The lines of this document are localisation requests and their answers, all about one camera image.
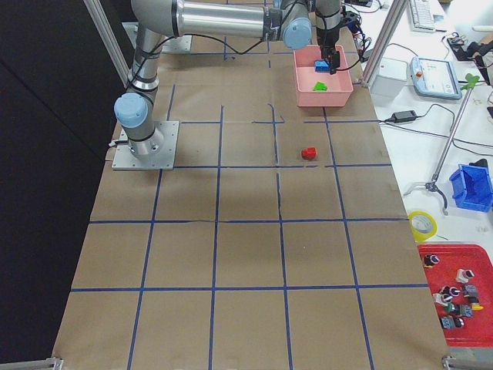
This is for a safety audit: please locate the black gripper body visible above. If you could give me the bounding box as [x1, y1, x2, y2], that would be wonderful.
[317, 26, 340, 54]

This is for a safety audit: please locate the blue toy block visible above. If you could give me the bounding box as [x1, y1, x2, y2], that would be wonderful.
[314, 60, 330, 73]

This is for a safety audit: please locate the green toy block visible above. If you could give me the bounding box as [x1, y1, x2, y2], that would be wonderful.
[313, 81, 328, 92]

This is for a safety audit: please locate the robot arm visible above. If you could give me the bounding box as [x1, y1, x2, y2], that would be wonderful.
[114, 1, 343, 169]

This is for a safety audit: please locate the pink plastic box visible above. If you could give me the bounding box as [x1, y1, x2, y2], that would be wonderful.
[293, 45, 354, 107]

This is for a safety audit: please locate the white box device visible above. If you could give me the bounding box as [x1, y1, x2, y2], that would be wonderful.
[371, 58, 407, 98]

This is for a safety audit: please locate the black power adapter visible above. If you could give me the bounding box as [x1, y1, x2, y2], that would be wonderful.
[390, 110, 418, 123]

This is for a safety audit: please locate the white keyboard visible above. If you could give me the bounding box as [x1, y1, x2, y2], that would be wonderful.
[408, 0, 435, 32]

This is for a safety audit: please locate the teach pendant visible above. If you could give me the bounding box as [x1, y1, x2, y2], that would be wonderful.
[409, 56, 462, 100]

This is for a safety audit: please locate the red toy block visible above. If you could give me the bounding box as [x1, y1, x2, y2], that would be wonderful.
[300, 146, 317, 160]

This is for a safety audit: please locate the reacher grabber tool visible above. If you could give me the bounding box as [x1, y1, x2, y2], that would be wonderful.
[403, 73, 480, 216]

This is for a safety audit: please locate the blue storage bin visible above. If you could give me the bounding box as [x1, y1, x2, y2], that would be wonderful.
[449, 164, 492, 212]

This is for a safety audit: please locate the yellow tape roll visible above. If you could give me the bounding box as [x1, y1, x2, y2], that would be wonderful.
[408, 210, 438, 242]

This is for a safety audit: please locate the red plastic tray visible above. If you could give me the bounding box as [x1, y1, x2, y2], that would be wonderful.
[418, 244, 492, 348]

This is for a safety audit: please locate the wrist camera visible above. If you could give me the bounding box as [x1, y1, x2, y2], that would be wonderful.
[341, 10, 361, 33]

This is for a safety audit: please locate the aluminium frame post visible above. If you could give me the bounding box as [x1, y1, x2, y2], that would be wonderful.
[361, 0, 408, 87]

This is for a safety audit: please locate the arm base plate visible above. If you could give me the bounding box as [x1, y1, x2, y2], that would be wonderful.
[161, 35, 193, 54]
[112, 121, 179, 170]

